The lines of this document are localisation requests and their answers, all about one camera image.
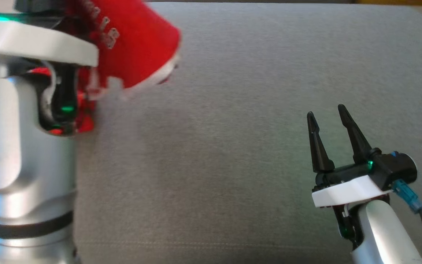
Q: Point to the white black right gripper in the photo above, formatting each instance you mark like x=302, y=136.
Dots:
x=350, y=190

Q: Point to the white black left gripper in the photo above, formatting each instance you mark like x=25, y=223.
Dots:
x=39, y=42

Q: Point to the red jersey with white sleeves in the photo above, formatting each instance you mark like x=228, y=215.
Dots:
x=137, y=44

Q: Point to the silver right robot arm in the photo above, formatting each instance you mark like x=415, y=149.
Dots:
x=383, y=234

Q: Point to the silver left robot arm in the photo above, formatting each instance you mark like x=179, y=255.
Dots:
x=9, y=146

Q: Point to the grey sofa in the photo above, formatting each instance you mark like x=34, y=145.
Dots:
x=233, y=110

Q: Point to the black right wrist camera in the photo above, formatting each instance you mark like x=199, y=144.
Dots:
x=398, y=168

